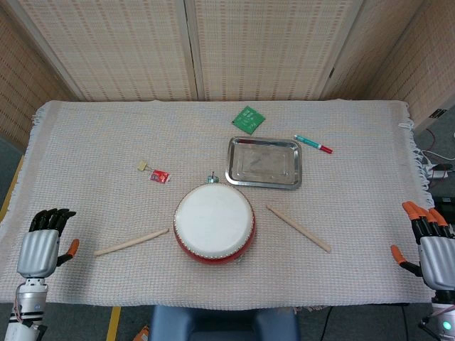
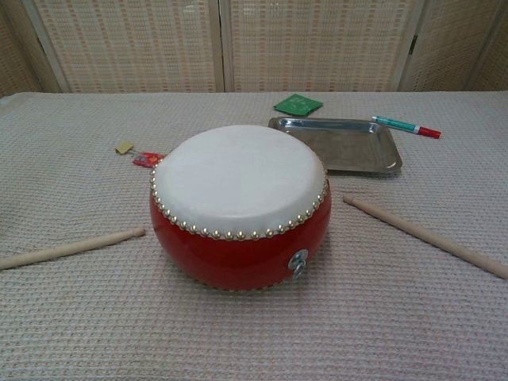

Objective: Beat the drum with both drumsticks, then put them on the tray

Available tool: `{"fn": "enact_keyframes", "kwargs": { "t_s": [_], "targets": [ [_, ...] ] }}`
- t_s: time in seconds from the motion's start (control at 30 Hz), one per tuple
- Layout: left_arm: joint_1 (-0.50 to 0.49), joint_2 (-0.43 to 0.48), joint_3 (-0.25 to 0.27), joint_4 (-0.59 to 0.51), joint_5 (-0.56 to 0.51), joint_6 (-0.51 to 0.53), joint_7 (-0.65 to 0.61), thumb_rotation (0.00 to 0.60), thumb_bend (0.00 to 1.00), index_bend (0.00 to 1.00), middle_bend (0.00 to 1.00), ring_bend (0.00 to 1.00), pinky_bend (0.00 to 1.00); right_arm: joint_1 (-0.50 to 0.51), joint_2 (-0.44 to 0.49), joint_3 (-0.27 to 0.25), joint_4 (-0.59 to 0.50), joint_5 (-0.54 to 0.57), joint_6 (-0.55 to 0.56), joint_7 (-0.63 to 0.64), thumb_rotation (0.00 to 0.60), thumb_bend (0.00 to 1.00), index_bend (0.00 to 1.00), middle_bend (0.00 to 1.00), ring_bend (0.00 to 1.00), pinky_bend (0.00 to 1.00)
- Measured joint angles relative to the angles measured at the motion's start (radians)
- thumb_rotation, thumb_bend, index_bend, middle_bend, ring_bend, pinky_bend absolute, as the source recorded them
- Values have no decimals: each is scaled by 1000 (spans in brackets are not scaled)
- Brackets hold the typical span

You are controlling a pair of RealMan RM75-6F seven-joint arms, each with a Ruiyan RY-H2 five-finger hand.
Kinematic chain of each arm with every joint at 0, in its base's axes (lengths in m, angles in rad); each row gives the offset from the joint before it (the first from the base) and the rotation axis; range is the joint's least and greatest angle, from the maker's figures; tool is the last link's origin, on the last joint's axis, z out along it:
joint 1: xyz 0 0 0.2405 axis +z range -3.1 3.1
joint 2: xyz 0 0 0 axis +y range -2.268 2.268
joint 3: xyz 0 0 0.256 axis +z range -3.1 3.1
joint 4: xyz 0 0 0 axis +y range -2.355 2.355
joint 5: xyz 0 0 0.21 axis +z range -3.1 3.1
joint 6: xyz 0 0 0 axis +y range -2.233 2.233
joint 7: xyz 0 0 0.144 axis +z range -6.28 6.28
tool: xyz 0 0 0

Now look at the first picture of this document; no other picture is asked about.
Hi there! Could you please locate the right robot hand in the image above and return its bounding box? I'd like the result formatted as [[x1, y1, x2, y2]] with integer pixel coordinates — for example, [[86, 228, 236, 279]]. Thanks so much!
[[390, 201, 455, 291]]

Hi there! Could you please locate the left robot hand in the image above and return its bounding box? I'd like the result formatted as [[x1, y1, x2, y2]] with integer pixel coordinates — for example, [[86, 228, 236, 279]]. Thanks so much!
[[16, 208, 80, 278]]

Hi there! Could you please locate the wooden drumstick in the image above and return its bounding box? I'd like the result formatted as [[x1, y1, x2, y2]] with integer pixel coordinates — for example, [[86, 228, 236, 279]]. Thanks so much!
[[93, 227, 170, 256], [265, 204, 332, 254]]

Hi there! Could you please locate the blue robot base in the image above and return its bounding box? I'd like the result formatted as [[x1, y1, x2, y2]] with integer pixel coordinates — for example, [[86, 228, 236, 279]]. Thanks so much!
[[149, 304, 301, 341]]

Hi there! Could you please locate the red drum white skin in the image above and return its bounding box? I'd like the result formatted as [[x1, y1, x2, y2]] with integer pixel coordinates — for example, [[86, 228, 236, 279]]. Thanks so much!
[[173, 183, 257, 266]]

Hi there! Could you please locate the rectangular metal tray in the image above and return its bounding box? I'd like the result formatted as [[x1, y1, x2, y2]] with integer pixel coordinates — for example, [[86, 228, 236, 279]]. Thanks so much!
[[224, 136, 304, 191]]

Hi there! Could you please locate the black box on floor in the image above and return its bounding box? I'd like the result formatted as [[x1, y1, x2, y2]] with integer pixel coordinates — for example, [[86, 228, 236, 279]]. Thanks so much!
[[432, 197, 455, 224]]

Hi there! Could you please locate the white power strip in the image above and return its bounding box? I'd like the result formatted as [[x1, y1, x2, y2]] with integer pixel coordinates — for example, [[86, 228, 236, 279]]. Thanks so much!
[[424, 163, 451, 180]]

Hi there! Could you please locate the white woven tablecloth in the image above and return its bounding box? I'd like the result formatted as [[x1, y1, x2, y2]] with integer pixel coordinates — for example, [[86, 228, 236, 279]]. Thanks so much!
[[0, 99, 444, 313]]

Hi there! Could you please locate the small red packet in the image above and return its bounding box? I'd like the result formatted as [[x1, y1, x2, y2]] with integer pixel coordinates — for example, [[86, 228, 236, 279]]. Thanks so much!
[[149, 169, 171, 185]]

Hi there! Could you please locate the teal marker red cap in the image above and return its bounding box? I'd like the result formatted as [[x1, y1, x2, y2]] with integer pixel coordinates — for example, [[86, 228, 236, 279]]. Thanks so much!
[[293, 134, 334, 155]]

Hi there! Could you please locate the woven bamboo folding screen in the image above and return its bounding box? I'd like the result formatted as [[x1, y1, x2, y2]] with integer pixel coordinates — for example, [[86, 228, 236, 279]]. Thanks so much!
[[0, 0, 455, 150]]

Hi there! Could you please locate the green circuit board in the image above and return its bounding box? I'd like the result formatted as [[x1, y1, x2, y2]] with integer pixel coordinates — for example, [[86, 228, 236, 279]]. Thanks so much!
[[230, 105, 267, 136]]

